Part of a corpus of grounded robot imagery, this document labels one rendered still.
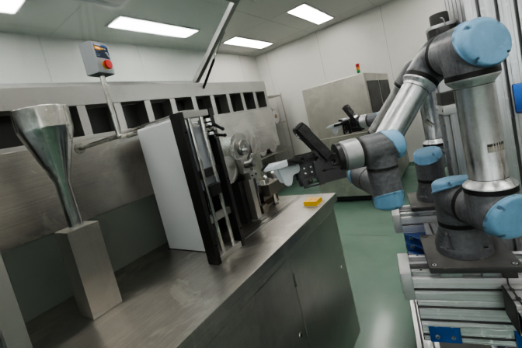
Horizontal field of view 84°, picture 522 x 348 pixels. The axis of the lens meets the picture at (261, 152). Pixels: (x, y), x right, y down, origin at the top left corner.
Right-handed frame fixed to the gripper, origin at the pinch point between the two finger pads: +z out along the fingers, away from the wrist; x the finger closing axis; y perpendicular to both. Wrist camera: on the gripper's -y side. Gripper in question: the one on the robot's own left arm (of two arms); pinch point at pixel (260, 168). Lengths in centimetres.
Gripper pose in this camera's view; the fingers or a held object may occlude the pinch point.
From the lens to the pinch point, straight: 71.5
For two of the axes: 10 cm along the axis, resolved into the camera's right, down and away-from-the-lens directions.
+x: -0.3, 0.5, 10.0
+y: 2.4, 9.7, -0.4
